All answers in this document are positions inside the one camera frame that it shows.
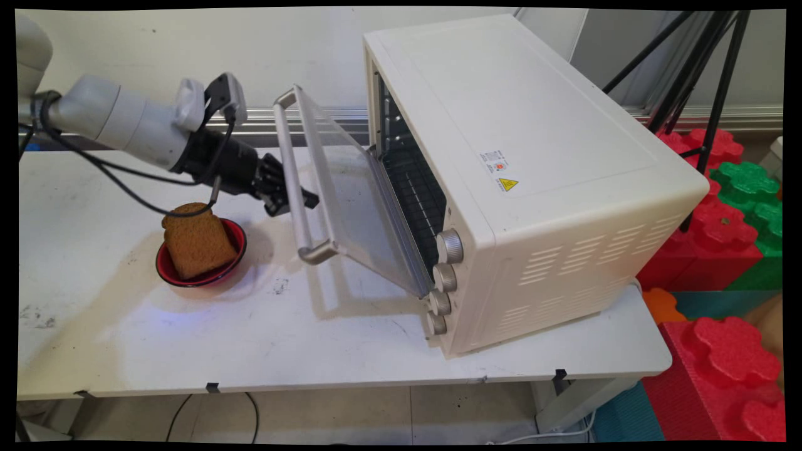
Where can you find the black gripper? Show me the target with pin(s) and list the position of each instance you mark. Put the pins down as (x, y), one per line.
(219, 163)

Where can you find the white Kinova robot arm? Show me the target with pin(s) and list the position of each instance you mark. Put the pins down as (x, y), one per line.
(125, 122)

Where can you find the red bowl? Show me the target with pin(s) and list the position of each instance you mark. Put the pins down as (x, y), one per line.
(235, 247)

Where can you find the brown bread slice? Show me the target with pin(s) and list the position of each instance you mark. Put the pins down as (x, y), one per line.
(199, 241)

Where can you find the large silver oven knob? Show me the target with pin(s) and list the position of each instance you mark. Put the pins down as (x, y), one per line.
(451, 246)

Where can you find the black table edge clip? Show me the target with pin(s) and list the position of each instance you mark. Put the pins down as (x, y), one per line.
(559, 376)
(84, 394)
(213, 388)

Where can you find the warning sticker label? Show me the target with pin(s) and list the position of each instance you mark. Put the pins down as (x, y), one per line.
(500, 170)

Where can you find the blue object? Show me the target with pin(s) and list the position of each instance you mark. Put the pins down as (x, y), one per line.
(29, 148)

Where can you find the cream toaster oven body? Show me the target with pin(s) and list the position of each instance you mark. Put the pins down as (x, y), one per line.
(532, 156)

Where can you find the white table leg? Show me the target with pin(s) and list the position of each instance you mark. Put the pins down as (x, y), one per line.
(576, 401)

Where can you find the orange foam block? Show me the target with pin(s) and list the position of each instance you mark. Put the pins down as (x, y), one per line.
(661, 305)

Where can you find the small red foam block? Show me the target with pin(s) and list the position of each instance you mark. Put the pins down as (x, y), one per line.
(723, 147)

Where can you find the teal foam mat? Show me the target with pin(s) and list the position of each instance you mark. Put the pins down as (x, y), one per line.
(714, 304)

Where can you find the black tripod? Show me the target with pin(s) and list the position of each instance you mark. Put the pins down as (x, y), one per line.
(720, 94)

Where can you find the green foam block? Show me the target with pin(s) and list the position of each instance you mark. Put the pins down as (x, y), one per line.
(749, 181)

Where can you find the large red foam block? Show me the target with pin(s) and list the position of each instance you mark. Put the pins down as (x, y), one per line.
(720, 376)

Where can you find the aluminium wall rail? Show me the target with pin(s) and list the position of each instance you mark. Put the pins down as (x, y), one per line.
(326, 119)

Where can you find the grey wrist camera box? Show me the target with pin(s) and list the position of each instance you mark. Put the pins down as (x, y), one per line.
(229, 97)

